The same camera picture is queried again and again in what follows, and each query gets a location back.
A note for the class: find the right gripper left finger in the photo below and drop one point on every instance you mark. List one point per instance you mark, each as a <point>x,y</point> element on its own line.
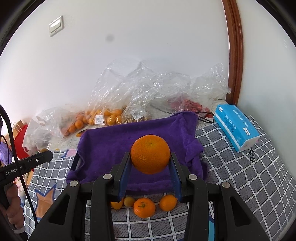
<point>65,219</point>

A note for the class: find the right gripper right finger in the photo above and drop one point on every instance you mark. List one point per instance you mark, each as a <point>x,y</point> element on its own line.
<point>233,220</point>

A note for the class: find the oval yellow orange fruit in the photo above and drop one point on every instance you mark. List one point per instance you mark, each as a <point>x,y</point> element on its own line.
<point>117,205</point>

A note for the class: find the small orange tangerine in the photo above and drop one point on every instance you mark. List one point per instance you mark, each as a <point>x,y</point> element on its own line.
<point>168,202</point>

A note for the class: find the stemmed mandarin orange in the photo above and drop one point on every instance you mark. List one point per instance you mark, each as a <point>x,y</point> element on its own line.
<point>144,208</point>

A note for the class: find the large orange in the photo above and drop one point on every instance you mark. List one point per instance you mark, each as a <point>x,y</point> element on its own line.
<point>150,154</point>

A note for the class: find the person's left hand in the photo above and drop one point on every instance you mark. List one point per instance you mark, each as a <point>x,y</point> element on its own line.
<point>14,212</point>

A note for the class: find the red paper shopping bag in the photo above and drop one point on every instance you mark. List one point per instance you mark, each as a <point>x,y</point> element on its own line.
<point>19,131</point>

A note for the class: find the grey checked star blanket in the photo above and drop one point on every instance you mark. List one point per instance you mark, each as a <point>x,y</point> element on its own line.
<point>257,174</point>

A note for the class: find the white plastic bag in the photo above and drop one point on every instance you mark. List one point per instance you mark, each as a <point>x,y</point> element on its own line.
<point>39,134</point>

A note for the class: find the fruit print play mat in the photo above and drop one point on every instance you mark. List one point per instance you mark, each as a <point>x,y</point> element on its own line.
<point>65,143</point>

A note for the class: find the purple towel lined tray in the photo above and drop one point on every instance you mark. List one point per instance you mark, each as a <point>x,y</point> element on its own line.
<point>101,148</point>

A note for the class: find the blue tissue pack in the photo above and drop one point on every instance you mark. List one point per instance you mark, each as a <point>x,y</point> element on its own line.
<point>238,128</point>

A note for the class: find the clear bag of oranges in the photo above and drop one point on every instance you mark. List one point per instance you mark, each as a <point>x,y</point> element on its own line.
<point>61,122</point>

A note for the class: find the clear bag of kumquats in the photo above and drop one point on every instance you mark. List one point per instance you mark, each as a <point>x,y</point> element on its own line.
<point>130,92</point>

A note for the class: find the white wall light switch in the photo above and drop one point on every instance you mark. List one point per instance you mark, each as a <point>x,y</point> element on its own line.
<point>56,26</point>

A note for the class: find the brown wooden door frame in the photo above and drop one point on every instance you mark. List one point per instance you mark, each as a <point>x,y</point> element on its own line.
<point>236,49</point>

